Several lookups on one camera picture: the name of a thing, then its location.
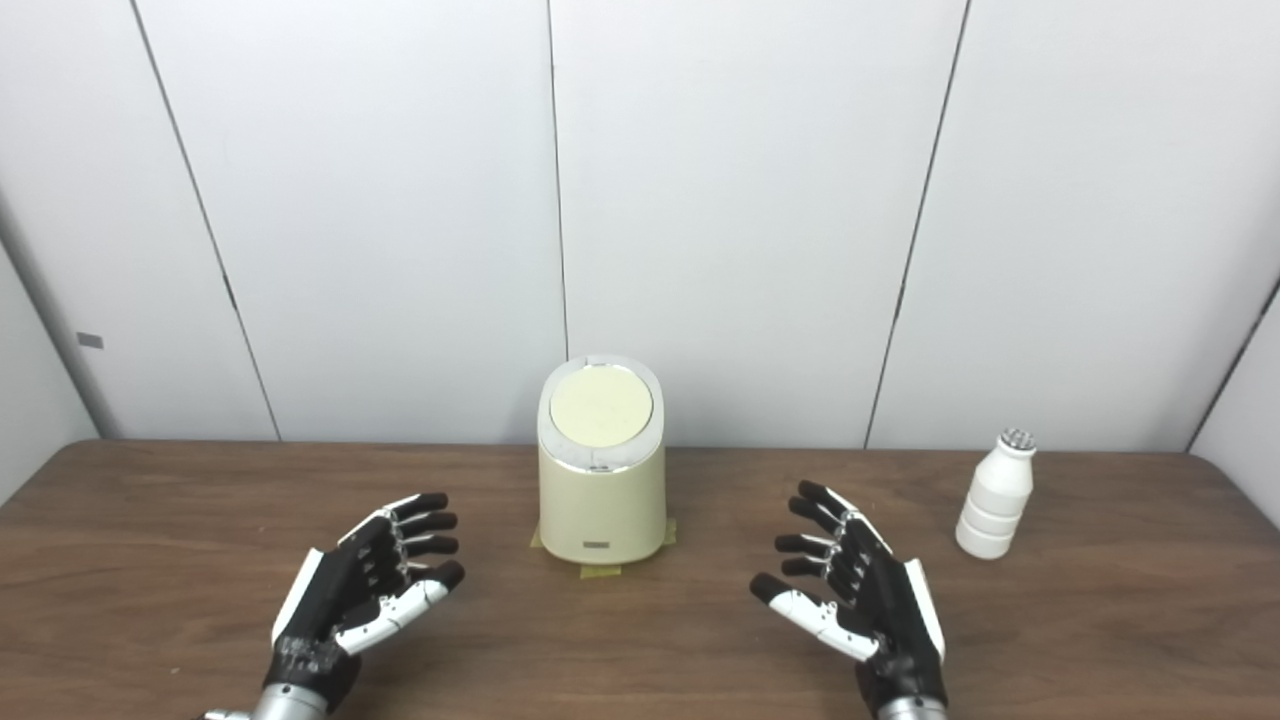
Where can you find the small white plastic bottle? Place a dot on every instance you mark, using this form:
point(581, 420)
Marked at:
point(990, 505)

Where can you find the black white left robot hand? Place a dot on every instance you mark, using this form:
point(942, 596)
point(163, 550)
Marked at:
point(335, 595)

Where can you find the round cream bin lid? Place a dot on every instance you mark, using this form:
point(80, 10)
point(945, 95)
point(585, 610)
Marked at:
point(601, 408)

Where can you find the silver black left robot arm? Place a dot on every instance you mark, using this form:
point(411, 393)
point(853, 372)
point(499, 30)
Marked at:
point(290, 705)

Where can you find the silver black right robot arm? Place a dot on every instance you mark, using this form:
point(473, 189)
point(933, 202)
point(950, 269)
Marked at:
point(912, 711)

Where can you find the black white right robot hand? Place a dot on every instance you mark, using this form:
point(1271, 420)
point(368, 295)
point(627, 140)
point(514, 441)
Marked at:
point(890, 610)

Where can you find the cream-colored bin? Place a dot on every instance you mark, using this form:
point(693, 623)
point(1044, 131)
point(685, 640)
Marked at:
point(600, 510)

